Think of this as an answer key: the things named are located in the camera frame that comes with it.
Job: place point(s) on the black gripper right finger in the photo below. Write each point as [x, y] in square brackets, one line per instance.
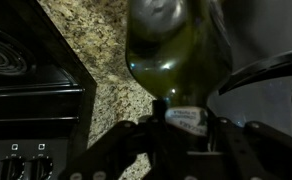
[266, 153]

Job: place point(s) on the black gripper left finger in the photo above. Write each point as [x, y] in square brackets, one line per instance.
[112, 150]

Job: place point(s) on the dark green olive oil bottle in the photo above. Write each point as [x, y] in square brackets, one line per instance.
[176, 60]

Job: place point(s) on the black electric stove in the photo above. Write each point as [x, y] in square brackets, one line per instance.
[26, 93]

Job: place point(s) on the black air fryer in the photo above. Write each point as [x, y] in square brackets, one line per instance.
[269, 30]

